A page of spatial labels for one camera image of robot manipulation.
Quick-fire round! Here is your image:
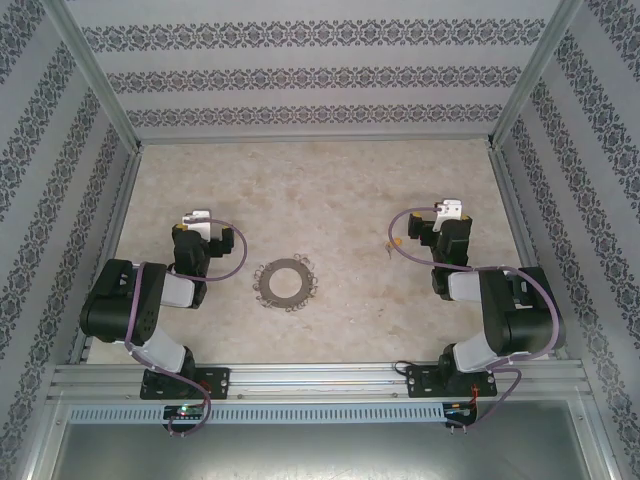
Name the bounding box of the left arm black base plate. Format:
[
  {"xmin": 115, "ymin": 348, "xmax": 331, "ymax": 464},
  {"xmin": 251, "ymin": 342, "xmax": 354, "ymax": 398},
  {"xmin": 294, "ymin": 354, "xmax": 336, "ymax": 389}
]
[{"xmin": 139, "ymin": 367, "xmax": 232, "ymax": 401}]

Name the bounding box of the grey metal panel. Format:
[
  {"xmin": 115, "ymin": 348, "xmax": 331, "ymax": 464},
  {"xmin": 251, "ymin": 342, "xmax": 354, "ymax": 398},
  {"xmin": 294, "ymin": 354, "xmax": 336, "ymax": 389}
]
[{"xmin": 47, "ymin": 419, "xmax": 604, "ymax": 480}]

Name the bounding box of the aluminium side rail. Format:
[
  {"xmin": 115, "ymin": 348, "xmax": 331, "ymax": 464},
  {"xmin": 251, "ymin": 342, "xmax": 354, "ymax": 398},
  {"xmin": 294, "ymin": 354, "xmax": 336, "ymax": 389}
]
[
  {"xmin": 488, "ymin": 147, "xmax": 571, "ymax": 360},
  {"xmin": 67, "ymin": 147, "xmax": 145, "ymax": 365}
]

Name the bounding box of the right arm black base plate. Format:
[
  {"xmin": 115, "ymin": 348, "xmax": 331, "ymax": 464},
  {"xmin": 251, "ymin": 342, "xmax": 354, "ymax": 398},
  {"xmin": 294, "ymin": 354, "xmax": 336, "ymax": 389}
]
[{"xmin": 405, "ymin": 363, "xmax": 499, "ymax": 400}]

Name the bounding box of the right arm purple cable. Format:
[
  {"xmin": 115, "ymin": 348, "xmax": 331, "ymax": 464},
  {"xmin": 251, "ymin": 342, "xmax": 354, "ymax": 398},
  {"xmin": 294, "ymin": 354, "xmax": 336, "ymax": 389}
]
[{"xmin": 388, "ymin": 203, "xmax": 562, "ymax": 434}]

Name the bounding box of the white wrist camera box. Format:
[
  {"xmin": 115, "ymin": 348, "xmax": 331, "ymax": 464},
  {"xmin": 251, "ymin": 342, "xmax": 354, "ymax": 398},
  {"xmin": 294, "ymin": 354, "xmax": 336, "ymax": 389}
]
[
  {"xmin": 432, "ymin": 199, "xmax": 464, "ymax": 233},
  {"xmin": 180, "ymin": 209, "xmax": 222, "ymax": 240}
]

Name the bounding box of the grey slotted cable duct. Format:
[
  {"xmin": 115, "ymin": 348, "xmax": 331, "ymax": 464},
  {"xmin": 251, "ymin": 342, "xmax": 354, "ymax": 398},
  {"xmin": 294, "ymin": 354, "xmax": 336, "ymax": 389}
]
[{"xmin": 67, "ymin": 402, "xmax": 446, "ymax": 425}]

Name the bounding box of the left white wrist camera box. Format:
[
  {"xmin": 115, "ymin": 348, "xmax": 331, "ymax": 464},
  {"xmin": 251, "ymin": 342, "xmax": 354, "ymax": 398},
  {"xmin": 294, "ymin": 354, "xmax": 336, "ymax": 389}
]
[{"xmin": 180, "ymin": 209, "xmax": 222, "ymax": 240}]

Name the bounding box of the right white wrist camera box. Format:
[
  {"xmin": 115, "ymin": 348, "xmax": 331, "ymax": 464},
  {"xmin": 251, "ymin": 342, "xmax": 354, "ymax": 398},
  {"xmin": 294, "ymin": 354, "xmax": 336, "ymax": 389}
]
[{"xmin": 432, "ymin": 199, "xmax": 464, "ymax": 233}]

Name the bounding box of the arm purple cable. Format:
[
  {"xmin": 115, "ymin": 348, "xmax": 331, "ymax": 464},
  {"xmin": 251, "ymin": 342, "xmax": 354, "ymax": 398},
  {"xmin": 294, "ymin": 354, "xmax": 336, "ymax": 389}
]
[
  {"xmin": 124, "ymin": 213, "xmax": 250, "ymax": 437},
  {"xmin": 388, "ymin": 203, "xmax": 562, "ymax": 434}
]

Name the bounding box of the aluminium mounting rail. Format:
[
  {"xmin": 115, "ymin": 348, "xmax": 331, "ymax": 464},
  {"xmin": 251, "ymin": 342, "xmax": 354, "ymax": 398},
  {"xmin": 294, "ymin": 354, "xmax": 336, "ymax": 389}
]
[{"xmin": 49, "ymin": 362, "xmax": 586, "ymax": 402}]

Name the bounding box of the aluminium frame post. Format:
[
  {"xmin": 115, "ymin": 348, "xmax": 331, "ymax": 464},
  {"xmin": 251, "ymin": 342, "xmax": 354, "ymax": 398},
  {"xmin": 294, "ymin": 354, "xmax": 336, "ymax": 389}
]
[
  {"xmin": 485, "ymin": 0, "xmax": 587, "ymax": 151},
  {"xmin": 39, "ymin": 0, "xmax": 146, "ymax": 154}
]

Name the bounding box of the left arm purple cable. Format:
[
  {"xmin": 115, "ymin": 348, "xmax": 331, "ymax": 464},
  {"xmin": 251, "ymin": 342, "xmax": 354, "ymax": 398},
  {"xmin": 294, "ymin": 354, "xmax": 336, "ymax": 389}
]
[{"xmin": 124, "ymin": 213, "xmax": 250, "ymax": 437}]

